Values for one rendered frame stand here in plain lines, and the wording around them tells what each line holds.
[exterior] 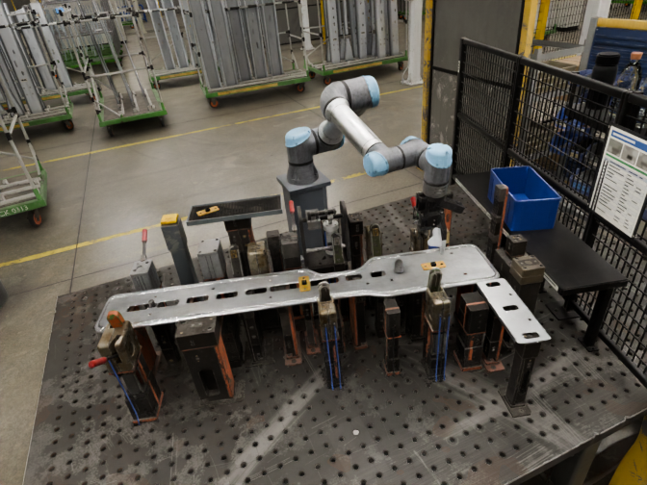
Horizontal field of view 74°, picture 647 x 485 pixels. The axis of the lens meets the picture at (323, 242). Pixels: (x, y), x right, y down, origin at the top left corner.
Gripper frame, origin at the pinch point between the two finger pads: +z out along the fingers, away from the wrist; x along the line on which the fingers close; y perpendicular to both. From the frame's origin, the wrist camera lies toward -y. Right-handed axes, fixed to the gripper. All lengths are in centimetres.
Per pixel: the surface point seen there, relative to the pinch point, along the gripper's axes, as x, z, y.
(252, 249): -21, 6, 61
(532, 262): 15.9, 2.9, -27.8
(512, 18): -196, -22, -145
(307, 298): 4.0, 11.1, 46.1
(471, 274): 9.5, 9.7, -10.5
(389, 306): 15.3, 10.5, 21.2
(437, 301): 23.1, 4.0, 8.8
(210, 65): -695, 117, 88
